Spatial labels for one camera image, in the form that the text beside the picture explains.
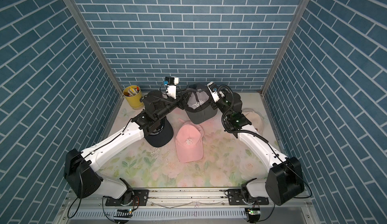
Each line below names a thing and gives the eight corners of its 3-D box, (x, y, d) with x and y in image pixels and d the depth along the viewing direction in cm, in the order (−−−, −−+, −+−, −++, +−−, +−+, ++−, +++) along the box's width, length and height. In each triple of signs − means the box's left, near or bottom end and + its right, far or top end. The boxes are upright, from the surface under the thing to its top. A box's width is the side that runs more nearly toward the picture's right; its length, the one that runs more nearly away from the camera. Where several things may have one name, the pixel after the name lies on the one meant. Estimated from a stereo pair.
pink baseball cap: (174, 162, 87) (173, 157, 81) (179, 126, 103) (177, 119, 97) (203, 162, 87) (203, 157, 81) (202, 126, 103) (203, 119, 97)
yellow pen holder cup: (127, 110, 112) (120, 97, 101) (132, 98, 119) (125, 85, 108) (143, 110, 112) (137, 97, 101) (147, 98, 119) (141, 85, 108)
